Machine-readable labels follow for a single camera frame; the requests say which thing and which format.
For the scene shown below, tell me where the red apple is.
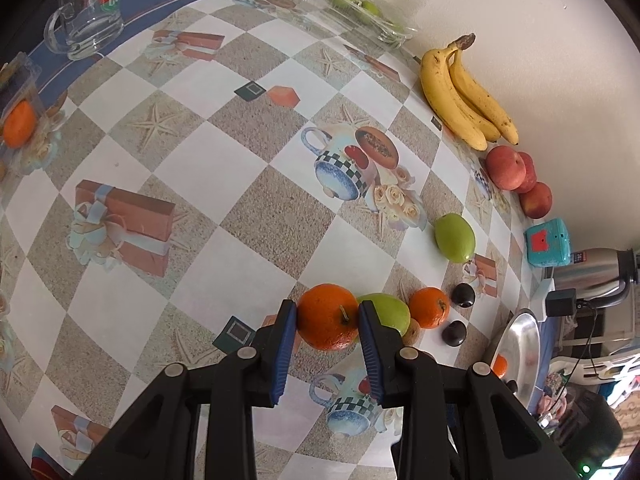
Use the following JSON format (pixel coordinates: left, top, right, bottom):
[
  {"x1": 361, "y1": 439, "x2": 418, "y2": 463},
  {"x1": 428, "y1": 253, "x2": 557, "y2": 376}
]
[
  {"x1": 486, "y1": 146, "x2": 527, "y2": 191},
  {"x1": 516, "y1": 151, "x2": 538, "y2": 194},
  {"x1": 519, "y1": 182, "x2": 554, "y2": 220}
]

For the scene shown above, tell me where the round metal plate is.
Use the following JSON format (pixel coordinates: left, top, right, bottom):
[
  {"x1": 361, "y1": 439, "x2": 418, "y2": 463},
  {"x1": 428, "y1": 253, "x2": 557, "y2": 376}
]
[{"x1": 481, "y1": 307, "x2": 543, "y2": 403}]

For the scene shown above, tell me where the white power strip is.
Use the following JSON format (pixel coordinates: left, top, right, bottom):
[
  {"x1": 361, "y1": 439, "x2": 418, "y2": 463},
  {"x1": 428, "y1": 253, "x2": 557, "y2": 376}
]
[{"x1": 531, "y1": 277, "x2": 557, "y2": 322}]

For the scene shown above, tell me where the clear glass mug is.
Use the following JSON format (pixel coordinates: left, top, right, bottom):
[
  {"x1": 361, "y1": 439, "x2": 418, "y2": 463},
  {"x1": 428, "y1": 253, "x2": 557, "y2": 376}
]
[{"x1": 44, "y1": 0, "x2": 125, "y2": 62}]

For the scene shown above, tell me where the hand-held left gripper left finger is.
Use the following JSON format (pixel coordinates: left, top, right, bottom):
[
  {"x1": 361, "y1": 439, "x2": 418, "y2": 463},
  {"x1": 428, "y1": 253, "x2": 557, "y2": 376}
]
[{"x1": 72, "y1": 299, "x2": 300, "y2": 480}]

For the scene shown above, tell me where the stainless steel kettle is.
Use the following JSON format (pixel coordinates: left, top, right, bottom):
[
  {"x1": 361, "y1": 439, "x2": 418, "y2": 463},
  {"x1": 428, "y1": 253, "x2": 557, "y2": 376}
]
[{"x1": 550, "y1": 246, "x2": 640, "y2": 313}]

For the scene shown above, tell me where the teal box with red label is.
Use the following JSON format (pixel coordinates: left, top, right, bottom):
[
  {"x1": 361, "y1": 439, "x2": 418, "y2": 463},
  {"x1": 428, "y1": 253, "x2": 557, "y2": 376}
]
[{"x1": 524, "y1": 218, "x2": 572, "y2": 268}]

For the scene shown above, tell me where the colourful patterned cloth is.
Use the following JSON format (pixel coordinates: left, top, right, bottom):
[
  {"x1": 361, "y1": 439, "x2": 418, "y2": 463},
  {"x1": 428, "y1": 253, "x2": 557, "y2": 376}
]
[{"x1": 537, "y1": 372, "x2": 576, "y2": 428}]

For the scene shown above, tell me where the printed checkered tablecloth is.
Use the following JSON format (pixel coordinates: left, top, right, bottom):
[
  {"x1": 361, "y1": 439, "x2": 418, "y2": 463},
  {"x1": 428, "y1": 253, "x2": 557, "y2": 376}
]
[{"x1": 0, "y1": 0, "x2": 556, "y2": 480}]

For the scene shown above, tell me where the yellow banana bunch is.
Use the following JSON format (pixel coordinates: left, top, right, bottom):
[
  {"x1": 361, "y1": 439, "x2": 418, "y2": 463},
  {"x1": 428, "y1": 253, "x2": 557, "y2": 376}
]
[{"x1": 419, "y1": 33, "x2": 520, "y2": 152}]

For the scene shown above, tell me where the black power adapter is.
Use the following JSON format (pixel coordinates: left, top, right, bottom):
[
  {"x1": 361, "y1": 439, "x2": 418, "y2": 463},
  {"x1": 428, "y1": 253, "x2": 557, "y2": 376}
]
[{"x1": 545, "y1": 290, "x2": 577, "y2": 318}]

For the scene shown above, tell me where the clear plastic box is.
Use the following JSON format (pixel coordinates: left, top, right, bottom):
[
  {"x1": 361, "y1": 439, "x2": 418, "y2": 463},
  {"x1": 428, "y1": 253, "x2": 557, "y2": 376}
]
[{"x1": 0, "y1": 51, "x2": 67, "y2": 177}]

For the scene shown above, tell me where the large orange with stem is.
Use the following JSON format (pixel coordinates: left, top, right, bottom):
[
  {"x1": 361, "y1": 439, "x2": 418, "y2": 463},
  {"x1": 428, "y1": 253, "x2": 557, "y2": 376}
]
[{"x1": 297, "y1": 283, "x2": 361, "y2": 352}]

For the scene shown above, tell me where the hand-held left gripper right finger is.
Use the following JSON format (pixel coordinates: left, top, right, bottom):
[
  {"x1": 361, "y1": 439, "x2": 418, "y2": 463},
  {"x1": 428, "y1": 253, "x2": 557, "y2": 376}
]
[{"x1": 357, "y1": 300, "x2": 581, "y2": 480}]

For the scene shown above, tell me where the white plastic chair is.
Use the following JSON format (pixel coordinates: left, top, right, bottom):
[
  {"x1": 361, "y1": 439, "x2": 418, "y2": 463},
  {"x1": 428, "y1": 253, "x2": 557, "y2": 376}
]
[{"x1": 550, "y1": 351, "x2": 640, "y2": 387}]

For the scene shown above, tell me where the clear plastic fruit container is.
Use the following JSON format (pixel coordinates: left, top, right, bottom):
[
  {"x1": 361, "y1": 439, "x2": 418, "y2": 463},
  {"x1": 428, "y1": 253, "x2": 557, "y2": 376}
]
[{"x1": 301, "y1": 0, "x2": 420, "y2": 50}]

